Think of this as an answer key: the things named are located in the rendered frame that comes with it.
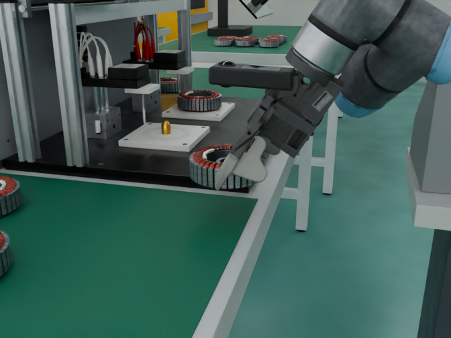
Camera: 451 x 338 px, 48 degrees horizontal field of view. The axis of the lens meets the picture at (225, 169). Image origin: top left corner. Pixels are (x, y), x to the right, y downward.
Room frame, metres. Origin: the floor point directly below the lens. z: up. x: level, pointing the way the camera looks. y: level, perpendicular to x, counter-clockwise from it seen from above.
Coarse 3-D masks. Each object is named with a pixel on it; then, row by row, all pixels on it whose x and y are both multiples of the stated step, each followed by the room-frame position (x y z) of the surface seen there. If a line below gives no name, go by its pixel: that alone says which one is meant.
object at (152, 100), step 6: (156, 90) 1.30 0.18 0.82; (132, 96) 1.26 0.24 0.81; (138, 96) 1.26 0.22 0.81; (150, 96) 1.25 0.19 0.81; (156, 96) 1.29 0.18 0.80; (132, 102) 1.26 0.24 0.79; (138, 102) 1.26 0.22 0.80; (150, 102) 1.25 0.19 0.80; (156, 102) 1.29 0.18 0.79; (132, 108) 1.26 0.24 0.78; (138, 108) 1.26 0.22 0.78; (150, 108) 1.25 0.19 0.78; (156, 108) 1.29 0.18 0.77
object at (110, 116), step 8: (88, 112) 1.03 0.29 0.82; (96, 112) 1.03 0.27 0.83; (104, 112) 1.03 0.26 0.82; (112, 112) 1.05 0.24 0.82; (120, 112) 1.08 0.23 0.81; (88, 120) 1.02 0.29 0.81; (104, 120) 1.01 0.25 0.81; (112, 120) 1.05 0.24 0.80; (120, 120) 1.08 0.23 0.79; (88, 128) 1.02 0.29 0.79; (104, 128) 1.01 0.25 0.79; (112, 128) 1.04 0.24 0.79; (120, 128) 1.08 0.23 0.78; (88, 136) 1.02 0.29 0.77; (96, 136) 1.02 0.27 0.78; (104, 136) 1.02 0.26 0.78
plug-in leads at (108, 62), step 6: (84, 36) 1.04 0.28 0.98; (84, 42) 1.04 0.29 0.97; (96, 42) 1.03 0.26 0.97; (102, 42) 1.05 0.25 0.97; (84, 48) 1.05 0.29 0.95; (90, 54) 1.04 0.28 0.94; (108, 54) 1.05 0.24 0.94; (90, 60) 1.04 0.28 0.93; (96, 60) 1.07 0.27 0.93; (108, 60) 1.05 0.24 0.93; (90, 66) 1.04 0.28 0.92; (102, 66) 1.03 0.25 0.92; (108, 66) 1.05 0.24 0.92; (84, 72) 1.05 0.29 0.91; (90, 72) 1.04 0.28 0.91; (102, 72) 1.03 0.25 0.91
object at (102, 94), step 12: (96, 72) 1.09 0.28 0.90; (108, 72) 1.02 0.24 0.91; (120, 72) 1.01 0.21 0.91; (132, 72) 1.00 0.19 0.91; (144, 72) 1.04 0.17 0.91; (84, 84) 1.03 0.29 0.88; (96, 84) 1.02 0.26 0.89; (108, 84) 1.01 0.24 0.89; (120, 84) 1.01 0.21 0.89; (132, 84) 1.00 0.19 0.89; (144, 84) 1.03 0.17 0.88; (156, 84) 1.04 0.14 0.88; (96, 96) 1.03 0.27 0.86; (96, 108) 1.03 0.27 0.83
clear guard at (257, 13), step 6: (240, 0) 1.17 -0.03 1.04; (246, 0) 1.21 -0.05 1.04; (246, 6) 1.17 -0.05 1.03; (252, 6) 1.21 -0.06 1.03; (258, 6) 1.27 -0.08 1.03; (264, 6) 1.34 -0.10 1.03; (252, 12) 1.16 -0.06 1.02; (258, 12) 1.22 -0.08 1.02; (264, 12) 1.28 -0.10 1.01; (270, 12) 1.34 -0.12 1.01
